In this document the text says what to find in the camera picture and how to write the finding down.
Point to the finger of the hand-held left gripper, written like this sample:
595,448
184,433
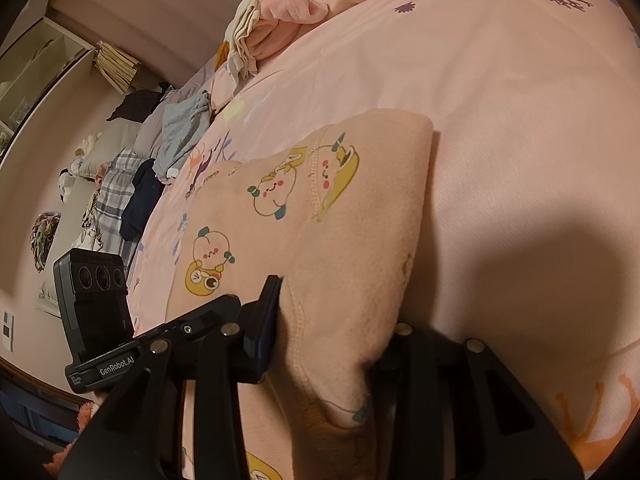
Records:
200,317

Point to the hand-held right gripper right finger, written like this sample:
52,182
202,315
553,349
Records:
400,357

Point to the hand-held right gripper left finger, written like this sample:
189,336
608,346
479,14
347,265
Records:
262,330

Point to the peach cartoon print fleece garment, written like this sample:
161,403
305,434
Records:
350,210

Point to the white paper sheet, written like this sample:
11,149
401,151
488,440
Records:
47,300

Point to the multicoloured bundle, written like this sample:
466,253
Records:
45,240

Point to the dark wooden furniture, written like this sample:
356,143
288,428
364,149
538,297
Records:
35,405

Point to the plaid cloth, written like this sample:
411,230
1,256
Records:
112,195

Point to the navy garment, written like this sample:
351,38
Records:
142,200

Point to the beige pillow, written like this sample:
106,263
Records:
112,145

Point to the lilac cloth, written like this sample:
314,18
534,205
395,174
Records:
150,132

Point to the grey garment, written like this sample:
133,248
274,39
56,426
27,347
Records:
182,125

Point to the dark brown cloth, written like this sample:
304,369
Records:
135,105

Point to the white cabinet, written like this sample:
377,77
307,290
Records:
35,70

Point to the pink floral duvet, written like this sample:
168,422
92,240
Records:
500,110

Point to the beige curtain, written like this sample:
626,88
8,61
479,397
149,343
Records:
165,10

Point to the pink fleece cloth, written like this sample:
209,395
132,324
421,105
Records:
290,10

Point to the wall switch plate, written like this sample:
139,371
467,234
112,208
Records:
7,330

